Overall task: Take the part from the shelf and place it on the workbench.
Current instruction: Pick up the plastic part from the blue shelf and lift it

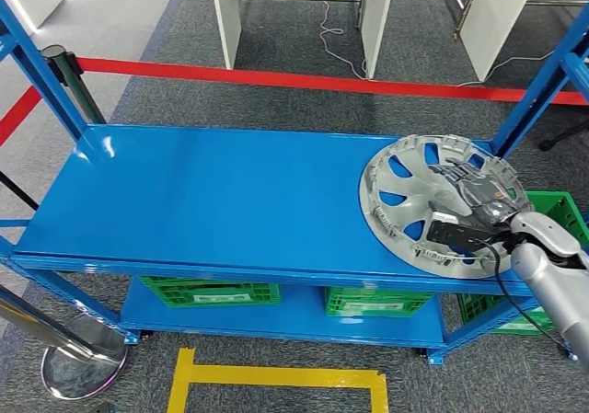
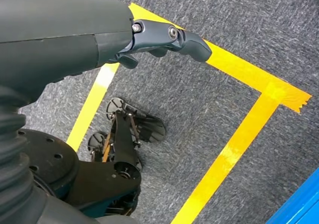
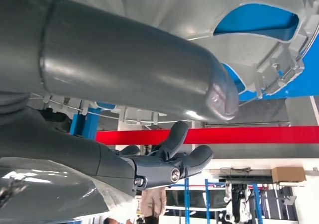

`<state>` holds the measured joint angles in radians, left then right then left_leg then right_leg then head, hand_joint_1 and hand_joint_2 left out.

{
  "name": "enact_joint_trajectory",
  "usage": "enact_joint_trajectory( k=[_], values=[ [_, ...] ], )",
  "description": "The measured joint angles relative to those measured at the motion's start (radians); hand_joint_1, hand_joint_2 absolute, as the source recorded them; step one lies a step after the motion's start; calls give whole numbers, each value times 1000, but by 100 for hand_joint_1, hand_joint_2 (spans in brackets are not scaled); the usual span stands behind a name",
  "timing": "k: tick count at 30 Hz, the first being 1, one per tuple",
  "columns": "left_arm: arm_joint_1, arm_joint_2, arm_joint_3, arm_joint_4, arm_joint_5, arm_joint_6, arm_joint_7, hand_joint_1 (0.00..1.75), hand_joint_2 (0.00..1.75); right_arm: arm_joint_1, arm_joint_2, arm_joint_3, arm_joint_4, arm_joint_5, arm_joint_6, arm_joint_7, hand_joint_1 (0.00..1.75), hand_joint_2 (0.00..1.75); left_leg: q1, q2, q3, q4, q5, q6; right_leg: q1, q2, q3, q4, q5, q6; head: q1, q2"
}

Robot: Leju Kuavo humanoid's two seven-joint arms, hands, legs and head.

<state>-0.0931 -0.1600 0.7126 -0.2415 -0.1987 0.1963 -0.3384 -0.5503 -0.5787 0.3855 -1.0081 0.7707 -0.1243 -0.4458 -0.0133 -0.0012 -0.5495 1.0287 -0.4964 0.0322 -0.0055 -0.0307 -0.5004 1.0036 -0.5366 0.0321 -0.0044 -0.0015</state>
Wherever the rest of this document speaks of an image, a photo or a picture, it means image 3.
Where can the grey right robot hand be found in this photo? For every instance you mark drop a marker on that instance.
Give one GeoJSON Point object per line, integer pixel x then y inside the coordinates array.
{"type": "Point", "coordinates": [124, 60]}

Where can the white and black machine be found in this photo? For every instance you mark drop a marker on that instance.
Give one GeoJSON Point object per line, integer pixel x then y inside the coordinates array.
{"type": "Point", "coordinates": [238, 199]}

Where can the brown cardboard box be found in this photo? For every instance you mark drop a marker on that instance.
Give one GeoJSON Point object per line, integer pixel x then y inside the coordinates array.
{"type": "Point", "coordinates": [287, 174]}

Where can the red barrier belt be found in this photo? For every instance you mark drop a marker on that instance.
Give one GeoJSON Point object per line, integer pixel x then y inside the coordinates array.
{"type": "Point", "coordinates": [249, 135]}

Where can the blue background shelf rack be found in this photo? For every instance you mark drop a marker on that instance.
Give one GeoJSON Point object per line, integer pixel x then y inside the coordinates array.
{"type": "Point", "coordinates": [186, 199]}

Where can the person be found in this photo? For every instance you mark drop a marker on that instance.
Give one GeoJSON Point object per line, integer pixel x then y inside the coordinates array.
{"type": "Point", "coordinates": [153, 201]}

